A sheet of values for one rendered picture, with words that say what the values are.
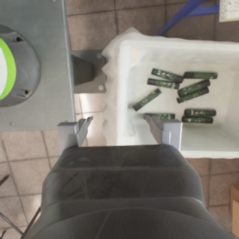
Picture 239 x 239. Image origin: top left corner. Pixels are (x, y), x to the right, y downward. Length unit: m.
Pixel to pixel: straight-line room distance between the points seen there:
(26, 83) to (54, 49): 0.08
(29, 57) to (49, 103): 0.09
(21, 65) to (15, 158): 1.35
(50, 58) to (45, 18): 0.07
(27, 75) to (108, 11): 1.04
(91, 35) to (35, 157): 1.03
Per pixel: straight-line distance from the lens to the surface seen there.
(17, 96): 0.36
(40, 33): 0.38
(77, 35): 1.31
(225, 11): 0.62
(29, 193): 1.78
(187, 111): 0.87
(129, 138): 0.64
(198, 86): 0.87
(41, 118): 0.38
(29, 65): 0.35
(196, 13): 0.94
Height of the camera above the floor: 1.26
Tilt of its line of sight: 75 degrees down
